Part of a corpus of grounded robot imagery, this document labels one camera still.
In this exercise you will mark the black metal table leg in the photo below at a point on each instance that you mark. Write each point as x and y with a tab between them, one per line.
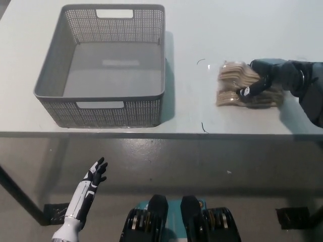
22	195
316	215

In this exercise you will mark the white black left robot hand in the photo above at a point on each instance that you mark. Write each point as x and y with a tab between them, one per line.
80	199

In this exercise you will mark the clear bag of wooden forks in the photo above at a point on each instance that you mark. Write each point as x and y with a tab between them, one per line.
232	75

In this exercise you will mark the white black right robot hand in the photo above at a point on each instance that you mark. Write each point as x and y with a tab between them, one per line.
272	71

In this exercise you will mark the grey perforated plastic basket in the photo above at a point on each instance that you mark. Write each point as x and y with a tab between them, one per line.
73	111

